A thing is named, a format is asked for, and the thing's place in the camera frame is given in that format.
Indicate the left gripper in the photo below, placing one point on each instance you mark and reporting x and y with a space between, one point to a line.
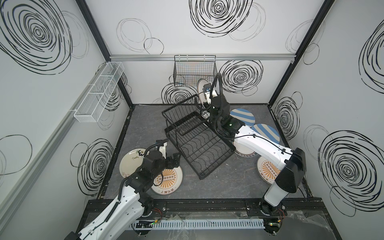
170 165

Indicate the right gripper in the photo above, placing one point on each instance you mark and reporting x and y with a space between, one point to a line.
223 96

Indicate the white plate red characters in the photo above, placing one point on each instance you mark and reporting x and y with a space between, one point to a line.
201 83

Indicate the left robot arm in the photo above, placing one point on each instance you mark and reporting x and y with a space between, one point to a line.
132 201

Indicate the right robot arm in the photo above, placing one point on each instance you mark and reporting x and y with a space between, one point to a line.
289 162

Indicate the orange sunburst plate left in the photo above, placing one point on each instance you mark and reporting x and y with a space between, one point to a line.
168 181

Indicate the orange sunburst plate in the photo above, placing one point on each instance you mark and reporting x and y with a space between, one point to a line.
168 181
267 170

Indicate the blue striped plate rear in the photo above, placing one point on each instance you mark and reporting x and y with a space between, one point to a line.
244 115

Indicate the blue striped plate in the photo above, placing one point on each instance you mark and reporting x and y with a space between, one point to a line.
244 115
267 132

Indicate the cream floral plate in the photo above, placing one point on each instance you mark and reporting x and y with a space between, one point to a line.
131 161

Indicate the white plate green red rim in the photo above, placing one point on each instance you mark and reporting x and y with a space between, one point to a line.
244 151

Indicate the blue striped plate right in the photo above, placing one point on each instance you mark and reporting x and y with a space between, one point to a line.
267 132

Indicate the orange sunburst plate right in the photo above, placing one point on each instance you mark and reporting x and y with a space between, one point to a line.
267 170

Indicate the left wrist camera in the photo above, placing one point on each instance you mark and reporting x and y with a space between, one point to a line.
162 149

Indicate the black wire dish rack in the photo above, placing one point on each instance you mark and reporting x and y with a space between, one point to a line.
189 130

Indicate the black wire wall basket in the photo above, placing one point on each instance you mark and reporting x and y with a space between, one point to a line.
189 69

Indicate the grey slotted cable duct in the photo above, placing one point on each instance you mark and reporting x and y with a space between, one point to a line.
214 224

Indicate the white mesh wall shelf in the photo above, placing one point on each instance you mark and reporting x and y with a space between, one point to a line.
97 97

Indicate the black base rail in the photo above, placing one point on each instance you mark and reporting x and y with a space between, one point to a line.
251 206

